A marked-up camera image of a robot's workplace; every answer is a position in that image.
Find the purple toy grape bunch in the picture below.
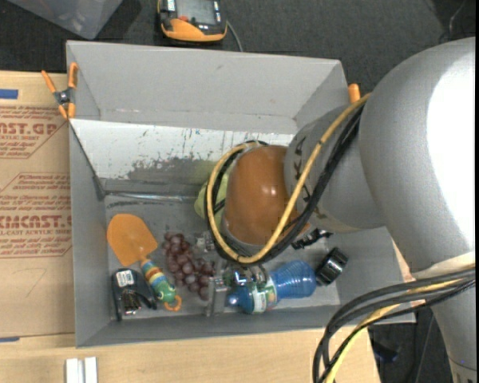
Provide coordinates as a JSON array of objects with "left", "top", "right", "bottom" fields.
[{"left": 160, "top": 231, "right": 217, "bottom": 302}]

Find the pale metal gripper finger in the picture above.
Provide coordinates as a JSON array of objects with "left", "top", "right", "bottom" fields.
[
  {"left": 205, "top": 275, "right": 228, "bottom": 318},
  {"left": 193, "top": 231, "right": 216, "bottom": 254}
]

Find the black cylinder on white bracket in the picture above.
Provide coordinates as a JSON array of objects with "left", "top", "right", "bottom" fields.
[{"left": 314, "top": 247, "right": 350, "bottom": 287}]

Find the yellow-green cloth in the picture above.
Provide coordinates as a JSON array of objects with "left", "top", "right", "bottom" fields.
[{"left": 194, "top": 172, "right": 229, "bottom": 219}]

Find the grey metal bin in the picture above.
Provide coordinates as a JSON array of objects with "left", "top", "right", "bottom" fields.
[{"left": 65, "top": 40, "right": 418, "bottom": 349}]

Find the black stapler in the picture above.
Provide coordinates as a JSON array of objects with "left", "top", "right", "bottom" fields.
[{"left": 111, "top": 267, "right": 158, "bottom": 322}]

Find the brown cardboard board, red print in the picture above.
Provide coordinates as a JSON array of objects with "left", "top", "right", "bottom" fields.
[{"left": 0, "top": 69, "right": 77, "bottom": 345}]

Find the blue plastic bottle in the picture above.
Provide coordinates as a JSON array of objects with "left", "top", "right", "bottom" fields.
[{"left": 224, "top": 259, "right": 319, "bottom": 316}]

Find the orange toy shovel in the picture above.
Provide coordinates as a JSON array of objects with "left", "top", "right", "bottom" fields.
[{"left": 105, "top": 213, "right": 183, "bottom": 313}]

